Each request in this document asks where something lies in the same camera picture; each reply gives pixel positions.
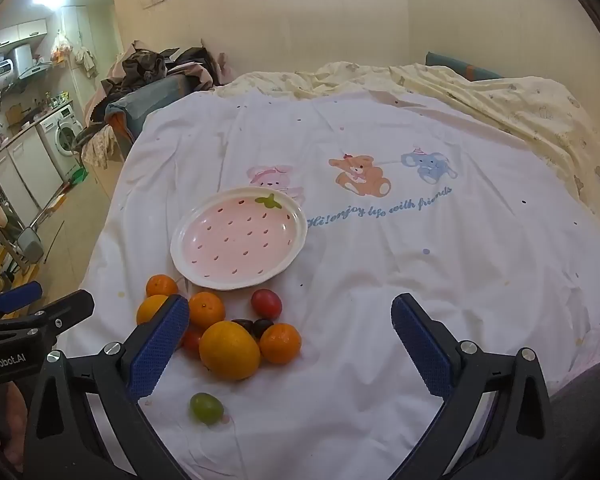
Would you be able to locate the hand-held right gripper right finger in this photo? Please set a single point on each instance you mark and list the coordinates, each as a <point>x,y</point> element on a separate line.
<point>420,347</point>

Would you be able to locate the red cherry tomato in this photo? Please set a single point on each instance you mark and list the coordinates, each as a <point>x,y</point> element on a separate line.
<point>192,342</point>
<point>266,303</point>

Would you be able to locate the white washing machine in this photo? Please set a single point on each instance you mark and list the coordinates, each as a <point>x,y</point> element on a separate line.
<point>60,135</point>

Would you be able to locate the green dustpan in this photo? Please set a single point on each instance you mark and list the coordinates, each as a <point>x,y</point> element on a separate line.
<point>79,175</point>

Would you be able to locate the person's left hand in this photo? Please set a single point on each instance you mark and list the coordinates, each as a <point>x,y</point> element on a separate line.
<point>5,420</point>

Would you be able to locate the floral cloth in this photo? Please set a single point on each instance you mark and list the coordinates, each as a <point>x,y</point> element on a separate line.
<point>97,147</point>

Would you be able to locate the white water heater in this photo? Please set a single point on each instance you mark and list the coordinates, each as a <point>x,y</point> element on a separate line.
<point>2,67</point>

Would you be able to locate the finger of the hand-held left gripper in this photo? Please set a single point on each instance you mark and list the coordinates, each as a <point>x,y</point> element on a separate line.
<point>17,296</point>
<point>60,312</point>

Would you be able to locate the range hood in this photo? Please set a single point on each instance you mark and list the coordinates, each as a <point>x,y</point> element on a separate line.
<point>35,70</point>

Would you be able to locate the white kitchen base cabinets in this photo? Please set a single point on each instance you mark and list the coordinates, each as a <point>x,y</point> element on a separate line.
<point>25,170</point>

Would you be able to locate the metal frame chair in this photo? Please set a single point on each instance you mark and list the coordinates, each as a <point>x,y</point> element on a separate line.
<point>29,246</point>

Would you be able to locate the white wall cabinet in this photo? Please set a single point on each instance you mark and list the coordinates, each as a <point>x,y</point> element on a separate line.
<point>17,35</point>

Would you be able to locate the medium orange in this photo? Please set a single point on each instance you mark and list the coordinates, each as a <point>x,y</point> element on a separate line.
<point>149,309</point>

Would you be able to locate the large orange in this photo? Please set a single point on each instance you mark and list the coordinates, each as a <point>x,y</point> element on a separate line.
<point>229,351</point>

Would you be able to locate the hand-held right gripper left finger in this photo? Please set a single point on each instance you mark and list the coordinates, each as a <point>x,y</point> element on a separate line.
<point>157,347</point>

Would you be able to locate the hanging plastic bags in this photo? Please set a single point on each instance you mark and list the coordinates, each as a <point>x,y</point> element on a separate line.
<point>61,49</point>

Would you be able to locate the teal pillow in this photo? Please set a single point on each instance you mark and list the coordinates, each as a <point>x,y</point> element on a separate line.
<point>445,60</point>

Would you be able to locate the green grape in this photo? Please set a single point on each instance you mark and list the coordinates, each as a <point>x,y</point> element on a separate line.
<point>206,406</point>

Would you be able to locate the cream printed quilt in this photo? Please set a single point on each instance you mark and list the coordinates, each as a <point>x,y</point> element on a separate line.
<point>530,105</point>

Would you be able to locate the small mandarin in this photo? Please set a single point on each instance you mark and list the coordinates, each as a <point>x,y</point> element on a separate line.
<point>206,308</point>
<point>161,285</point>
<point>280,344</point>

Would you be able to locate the person's grey trouser leg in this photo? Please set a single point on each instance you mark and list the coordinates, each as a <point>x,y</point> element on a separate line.
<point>590,410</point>

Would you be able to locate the hanging white towel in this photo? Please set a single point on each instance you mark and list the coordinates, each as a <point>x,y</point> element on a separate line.
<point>86,60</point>

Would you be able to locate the white cartoon print bedsheet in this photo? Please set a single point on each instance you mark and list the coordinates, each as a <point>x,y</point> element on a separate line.
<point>380,260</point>

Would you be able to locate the pile of dark clothes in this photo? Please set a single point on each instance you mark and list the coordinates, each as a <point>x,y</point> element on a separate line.
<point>145,67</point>

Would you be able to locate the dark purple grape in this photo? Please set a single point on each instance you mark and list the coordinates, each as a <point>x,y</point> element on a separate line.
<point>261,327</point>
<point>241,324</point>

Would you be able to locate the white plastic plate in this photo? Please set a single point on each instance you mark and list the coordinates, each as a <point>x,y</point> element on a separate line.
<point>230,240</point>

